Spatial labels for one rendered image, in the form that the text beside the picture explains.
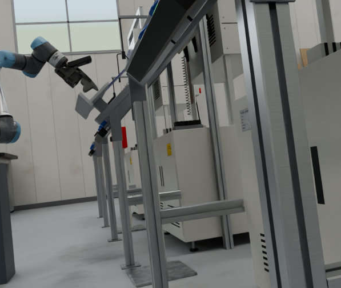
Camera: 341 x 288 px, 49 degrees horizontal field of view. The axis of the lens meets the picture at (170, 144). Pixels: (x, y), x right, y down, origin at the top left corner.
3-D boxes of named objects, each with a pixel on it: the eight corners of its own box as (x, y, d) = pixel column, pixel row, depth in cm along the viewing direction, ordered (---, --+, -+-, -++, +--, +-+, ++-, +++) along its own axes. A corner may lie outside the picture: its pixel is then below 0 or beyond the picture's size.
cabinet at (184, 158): (185, 255, 184) (171, 130, 188) (156, 234, 252) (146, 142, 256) (301, 234, 200) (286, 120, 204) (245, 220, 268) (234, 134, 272)
